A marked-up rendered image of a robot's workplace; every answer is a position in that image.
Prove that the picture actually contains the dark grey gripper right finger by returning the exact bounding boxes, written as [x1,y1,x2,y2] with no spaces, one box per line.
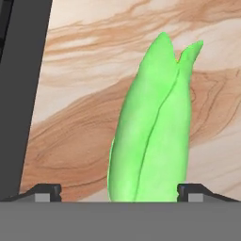
[176,183,241,203]

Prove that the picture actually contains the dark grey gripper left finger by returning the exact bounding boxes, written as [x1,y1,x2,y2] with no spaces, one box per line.
[0,184,62,203]

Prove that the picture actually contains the green corn in husk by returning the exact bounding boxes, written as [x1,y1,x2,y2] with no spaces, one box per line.
[106,31,204,203]

